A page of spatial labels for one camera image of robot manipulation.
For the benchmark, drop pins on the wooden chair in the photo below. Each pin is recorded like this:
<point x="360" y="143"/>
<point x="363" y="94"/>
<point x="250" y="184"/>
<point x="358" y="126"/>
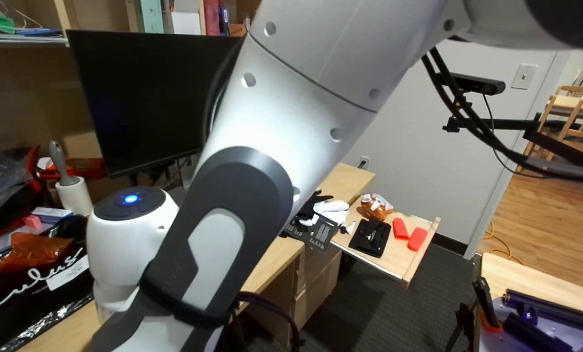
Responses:
<point x="575" y="118"/>

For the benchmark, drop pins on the black shopping bag white lettering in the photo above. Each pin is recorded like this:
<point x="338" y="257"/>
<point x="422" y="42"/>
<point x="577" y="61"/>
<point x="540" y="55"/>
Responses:
<point x="29" y="294"/>

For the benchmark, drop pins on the red oblong case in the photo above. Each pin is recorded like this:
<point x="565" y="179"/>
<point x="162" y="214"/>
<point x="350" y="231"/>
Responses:
<point x="399" y="227"/>

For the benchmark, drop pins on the orange snack packet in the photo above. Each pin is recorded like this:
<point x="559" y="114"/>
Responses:
<point x="373" y="208"/>

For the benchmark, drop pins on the black bar camera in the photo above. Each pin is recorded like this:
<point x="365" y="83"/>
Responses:
<point x="467" y="83"/>

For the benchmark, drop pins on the wooden sliding tray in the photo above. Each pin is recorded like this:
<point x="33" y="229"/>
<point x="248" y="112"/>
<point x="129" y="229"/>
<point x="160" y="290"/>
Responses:
<point x="395" y="261"/>

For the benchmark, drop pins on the wooden drawer cabinet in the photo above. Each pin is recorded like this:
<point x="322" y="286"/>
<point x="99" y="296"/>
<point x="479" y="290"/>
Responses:
<point x="303" y="286"/>

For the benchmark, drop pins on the black printed booklet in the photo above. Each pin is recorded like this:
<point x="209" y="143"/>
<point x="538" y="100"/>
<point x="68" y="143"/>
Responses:
<point x="317" y="235"/>

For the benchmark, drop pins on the teal box on shelf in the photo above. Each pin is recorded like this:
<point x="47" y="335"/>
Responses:
<point x="150" y="14"/>

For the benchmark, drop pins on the small wooden table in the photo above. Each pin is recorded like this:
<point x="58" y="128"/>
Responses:
<point x="538" y="276"/>

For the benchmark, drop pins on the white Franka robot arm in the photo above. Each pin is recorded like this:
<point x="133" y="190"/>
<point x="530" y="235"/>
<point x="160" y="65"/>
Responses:
<point x="303" y="110"/>

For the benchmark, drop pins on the wooden bookshelf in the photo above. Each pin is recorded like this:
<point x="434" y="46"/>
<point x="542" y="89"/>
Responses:
<point x="23" y="85"/>

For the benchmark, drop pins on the white lint roller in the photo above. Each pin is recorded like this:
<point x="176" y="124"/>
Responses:
<point x="72" y="192"/>

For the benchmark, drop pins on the white paper sheet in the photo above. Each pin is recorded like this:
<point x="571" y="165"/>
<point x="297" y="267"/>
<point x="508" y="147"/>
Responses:
<point x="332" y="210"/>

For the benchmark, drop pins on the black computer monitor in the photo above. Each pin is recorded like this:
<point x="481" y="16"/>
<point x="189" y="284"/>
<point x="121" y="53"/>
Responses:
<point x="146" y="98"/>

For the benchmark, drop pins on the red tube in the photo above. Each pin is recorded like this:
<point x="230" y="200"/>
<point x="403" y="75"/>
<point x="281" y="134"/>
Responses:
<point x="416" y="239"/>

